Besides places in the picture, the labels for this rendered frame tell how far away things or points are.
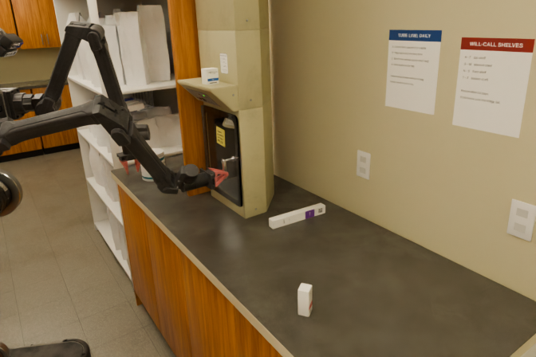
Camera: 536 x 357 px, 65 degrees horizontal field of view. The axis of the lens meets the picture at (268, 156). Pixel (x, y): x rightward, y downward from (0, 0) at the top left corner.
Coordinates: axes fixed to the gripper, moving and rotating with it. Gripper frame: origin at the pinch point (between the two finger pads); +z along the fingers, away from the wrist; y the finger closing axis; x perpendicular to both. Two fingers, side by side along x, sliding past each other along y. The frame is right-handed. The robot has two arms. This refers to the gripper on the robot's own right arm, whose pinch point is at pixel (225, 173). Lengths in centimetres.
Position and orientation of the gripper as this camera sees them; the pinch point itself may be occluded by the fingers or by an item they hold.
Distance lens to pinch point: 175.1
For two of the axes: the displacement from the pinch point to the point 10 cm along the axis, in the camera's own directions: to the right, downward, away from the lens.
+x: 0.4, 9.5, 3.2
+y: -5.6, -2.5, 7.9
